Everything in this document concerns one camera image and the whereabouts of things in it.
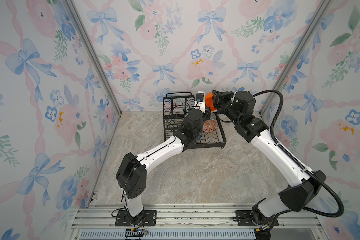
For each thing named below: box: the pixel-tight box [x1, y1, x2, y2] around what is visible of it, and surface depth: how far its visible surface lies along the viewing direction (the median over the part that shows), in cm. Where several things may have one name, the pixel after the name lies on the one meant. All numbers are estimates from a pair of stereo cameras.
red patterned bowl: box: [202, 119, 218, 133], surface depth 109 cm
